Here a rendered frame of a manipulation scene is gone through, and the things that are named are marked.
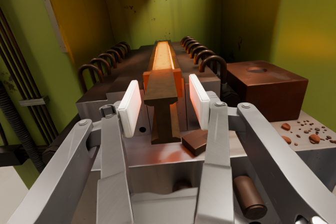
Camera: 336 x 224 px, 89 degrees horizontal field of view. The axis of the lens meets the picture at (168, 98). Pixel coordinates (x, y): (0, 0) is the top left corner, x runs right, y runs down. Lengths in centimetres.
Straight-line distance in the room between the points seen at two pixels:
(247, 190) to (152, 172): 11
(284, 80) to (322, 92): 26
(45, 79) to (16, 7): 14
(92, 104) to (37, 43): 21
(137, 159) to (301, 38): 39
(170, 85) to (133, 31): 56
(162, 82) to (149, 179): 13
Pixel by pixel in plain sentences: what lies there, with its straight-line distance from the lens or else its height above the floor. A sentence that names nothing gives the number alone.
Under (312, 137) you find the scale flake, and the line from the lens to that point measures 29.
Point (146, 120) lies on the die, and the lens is 25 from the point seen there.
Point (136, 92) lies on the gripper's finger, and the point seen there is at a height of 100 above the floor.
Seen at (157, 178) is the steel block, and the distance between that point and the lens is 24.
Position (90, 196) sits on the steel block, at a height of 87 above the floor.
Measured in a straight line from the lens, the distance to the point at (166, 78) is 17.
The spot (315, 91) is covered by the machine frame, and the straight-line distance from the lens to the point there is 52.
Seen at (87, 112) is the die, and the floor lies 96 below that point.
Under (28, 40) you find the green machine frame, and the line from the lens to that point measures 44.
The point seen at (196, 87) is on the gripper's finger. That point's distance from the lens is 16.
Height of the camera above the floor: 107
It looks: 25 degrees down
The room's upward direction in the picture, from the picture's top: 6 degrees counter-clockwise
